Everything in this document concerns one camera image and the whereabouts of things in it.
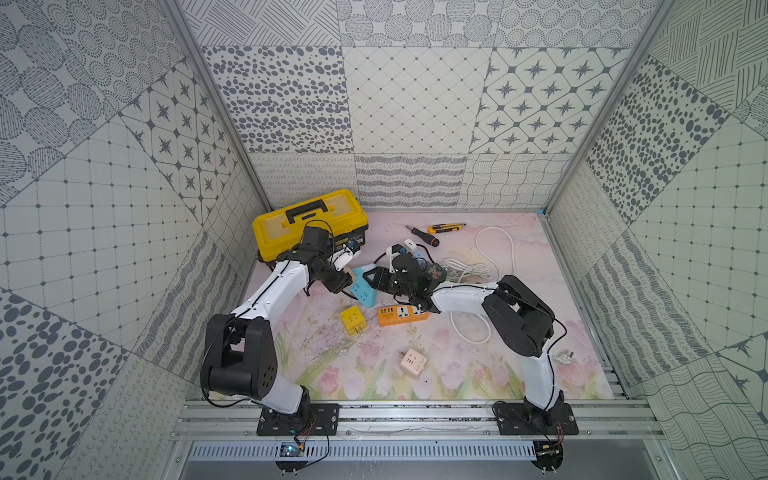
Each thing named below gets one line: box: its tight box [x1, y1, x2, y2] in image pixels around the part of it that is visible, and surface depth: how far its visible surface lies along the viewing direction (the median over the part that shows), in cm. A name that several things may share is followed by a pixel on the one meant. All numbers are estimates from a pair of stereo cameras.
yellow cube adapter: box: [340, 305, 367, 336], surface depth 88 cm
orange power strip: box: [378, 305, 430, 327], surface depth 92 cm
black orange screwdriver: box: [405, 225, 440, 247], surface depth 113 cm
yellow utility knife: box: [427, 223, 466, 234], surface depth 117 cm
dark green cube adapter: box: [428, 263, 447, 282], surface depth 95 cm
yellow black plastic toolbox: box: [252, 188, 369, 264], surface depth 99 cm
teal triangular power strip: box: [350, 264, 377, 308], surface depth 92 cm
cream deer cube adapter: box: [398, 348, 427, 376], surface depth 80 cm
